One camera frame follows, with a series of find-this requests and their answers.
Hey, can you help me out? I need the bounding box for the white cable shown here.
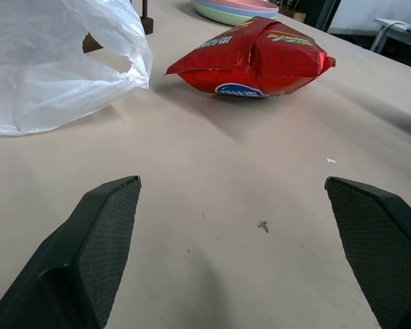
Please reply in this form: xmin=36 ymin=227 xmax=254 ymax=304
xmin=370 ymin=21 xmax=407 ymax=51

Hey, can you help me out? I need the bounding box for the clear plastic bag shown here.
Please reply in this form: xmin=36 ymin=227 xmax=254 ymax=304
xmin=0 ymin=0 xmax=154 ymax=137

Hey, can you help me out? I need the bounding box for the pink plate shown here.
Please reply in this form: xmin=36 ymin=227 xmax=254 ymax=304
xmin=205 ymin=0 xmax=279 ymax=11

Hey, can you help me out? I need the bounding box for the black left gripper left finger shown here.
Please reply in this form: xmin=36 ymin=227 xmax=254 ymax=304
xmin=0 ymin=175 xmax=142 ymax=329

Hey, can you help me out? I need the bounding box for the stack of pastel plates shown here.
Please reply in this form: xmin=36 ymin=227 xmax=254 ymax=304
xmin=193 ymin=1 xmax=277 ymax=27

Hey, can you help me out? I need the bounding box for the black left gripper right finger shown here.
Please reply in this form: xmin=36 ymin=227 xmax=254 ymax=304
xmin=324 ymin=176 xmax=411 ymax=329

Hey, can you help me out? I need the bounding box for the red snack bag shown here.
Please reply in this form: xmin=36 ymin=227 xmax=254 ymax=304
xmin=164 ymin=16 xmax=337 ymax=101

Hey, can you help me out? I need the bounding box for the dark brown wooden stand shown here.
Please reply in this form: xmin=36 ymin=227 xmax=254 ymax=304
xmin=82 ymin=0 xmax=155 ymax=54

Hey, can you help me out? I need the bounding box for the grey desk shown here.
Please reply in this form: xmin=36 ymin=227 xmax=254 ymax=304
xmin=370 ymin=18 xmax=411 ymax=72

